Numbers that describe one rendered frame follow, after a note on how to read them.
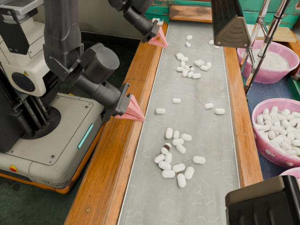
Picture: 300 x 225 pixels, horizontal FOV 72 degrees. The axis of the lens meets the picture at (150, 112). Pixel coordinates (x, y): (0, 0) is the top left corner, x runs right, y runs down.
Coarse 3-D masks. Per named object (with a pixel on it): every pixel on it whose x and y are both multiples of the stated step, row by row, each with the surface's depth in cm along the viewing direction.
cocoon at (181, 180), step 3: (180, 174) 56; (177, 177) 57; (180, 177) 56; (183, 177) 56; (180, 180) 55; (183, 180) 55; (180, 183) 55; (183, 183) 55; (180, 186) 55; (183, 186) 55
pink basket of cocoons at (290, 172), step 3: (294, 168) 57; (297, 168) 57; (285, 171) 56; (288, 171) 56; (291, 171) 56; (294, 171) 57; (297, 171) 57; (282, 174) 55; (285, 174) 56; (288, 174) 57; (291, 174) 57; (294, 174) 57; (297, 174) 58; (297, 177) 58
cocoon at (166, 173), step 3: (162, 171) 57; (165, 171) 57; (168, 171) 57; (171, 171) 57; (162, 174) 57; (165, 174) 57; (168, 174) 57; (171, 174) 57; (174, 174) 57; (165, 177) 57; (168, 177) 57; (171, 177) 57
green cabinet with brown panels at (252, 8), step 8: (160, 0) 116; (168, 0) 115; (176, 0) 115; (184, 0) 114; (192, 0) 114; (200, 0) 114; (208, 0) 113; (240, 0) 109; (248, 0) 109; (256, 0) 109; (272, 0) 108; (280, 0) 107; (296, 0) 105; (248, 8) 112; (256, 8) 111; (272, 8) 110; (288, 8) 108; (296, 8) 108
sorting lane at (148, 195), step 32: (192, 32) 118; (160, 64) 96; (192, 64) 96; (224, 64) 95; (160, 96) 81; (192, 96) 81; (224, 96) 81; (160, 128) 70; (192, 128) 70; (224, 128) 70; (192, 160) 62; (224, 160) 62; (128, 192) 55; (160, 192) 55; (192, 192) 55; (224, 192) 55; (128, 224) 50; (160, 224) 50; (192, 224) 50; (224, 224) 50
